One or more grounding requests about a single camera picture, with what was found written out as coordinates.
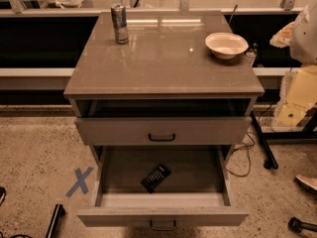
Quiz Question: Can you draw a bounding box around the blue tape cross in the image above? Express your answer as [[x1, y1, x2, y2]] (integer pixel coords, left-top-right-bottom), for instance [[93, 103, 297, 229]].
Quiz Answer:
[[65, 167, 93, 197]]

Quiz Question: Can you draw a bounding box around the black floor cable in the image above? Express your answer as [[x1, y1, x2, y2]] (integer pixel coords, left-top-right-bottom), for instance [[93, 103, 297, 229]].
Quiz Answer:
[[225, 102, 275, 179]]

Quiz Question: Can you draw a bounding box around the black table leg frame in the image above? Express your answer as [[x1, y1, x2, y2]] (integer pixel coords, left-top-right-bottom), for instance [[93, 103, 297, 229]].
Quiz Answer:
[[251, 113, 317, 170]]

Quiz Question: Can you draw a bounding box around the small clear bottle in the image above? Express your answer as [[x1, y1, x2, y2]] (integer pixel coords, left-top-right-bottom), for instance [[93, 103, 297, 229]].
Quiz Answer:
[[245, 43, 258, 66]]

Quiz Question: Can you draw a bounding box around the black caster wheel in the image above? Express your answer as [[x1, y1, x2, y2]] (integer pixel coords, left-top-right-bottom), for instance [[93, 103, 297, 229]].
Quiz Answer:
[[288, 217, 317, 233]]

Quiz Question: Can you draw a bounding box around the white bowl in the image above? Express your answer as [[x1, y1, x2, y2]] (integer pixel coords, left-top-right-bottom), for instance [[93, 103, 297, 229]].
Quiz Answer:
[[205, 33, 249, 60]]

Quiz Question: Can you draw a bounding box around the grey drawer cabinet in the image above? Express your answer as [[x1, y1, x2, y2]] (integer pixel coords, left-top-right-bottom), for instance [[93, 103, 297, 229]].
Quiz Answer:
[[62, 10, 265, 229]]

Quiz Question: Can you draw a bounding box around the silver blue drink can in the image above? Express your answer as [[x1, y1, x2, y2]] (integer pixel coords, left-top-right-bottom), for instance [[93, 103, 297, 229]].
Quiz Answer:
[[111, 4, 129, 44]]

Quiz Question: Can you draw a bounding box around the black drawer handle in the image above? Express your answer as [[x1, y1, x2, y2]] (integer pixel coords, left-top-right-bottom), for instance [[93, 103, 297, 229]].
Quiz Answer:
[[148, 133, 176, 142], [150, 220, 177, 232]]

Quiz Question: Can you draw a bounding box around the black bar on floor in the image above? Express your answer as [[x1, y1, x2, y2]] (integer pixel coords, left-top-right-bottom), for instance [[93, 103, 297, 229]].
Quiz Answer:
[[46, 204, 65, 238]]

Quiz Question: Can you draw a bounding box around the black middle drawer handle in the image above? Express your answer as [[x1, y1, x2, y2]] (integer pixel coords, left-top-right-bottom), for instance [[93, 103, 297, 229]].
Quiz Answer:
[[150, 220, 177, 232]]

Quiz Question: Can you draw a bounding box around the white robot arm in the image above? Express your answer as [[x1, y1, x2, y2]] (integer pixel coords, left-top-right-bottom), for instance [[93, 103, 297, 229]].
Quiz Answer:
[[269, 0, 317, 126]]

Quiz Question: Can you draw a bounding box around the black upper drawer handle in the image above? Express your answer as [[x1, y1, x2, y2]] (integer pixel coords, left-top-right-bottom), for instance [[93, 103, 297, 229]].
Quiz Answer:
[[148, 133, 176, 142]]

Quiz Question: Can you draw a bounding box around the open middle drawer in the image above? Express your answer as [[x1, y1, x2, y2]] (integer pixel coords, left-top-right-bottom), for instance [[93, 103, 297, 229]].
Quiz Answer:
[[77, 146, 248, 228]]

